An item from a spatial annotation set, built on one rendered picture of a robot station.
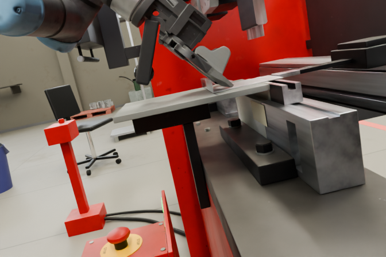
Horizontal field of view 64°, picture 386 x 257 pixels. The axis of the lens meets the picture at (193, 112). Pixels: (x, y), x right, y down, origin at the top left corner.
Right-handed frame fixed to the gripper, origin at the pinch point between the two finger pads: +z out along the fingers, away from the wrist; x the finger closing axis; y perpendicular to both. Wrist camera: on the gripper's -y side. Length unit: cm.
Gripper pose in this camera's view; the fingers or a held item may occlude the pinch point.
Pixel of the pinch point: (222, 84)
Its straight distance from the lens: 59.7
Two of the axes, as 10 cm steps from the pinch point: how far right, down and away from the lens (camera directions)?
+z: 7.9, 5.9, 1.7
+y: 6.1, -7.9, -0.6
